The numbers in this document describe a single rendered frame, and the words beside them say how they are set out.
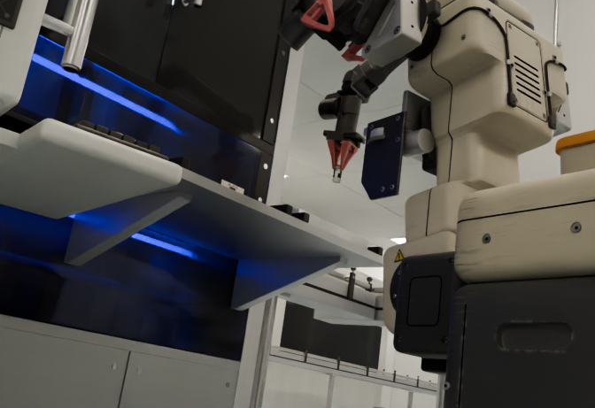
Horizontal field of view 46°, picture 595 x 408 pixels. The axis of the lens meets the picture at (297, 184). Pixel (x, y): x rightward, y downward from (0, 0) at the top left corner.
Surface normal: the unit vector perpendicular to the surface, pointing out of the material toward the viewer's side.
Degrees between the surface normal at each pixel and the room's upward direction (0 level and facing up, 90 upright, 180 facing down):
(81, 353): 90
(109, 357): 90
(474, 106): 90
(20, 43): 90
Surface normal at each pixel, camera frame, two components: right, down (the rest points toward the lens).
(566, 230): -0.79, -0.29
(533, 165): -0.63, -0.32
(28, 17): 0.63, -0.15
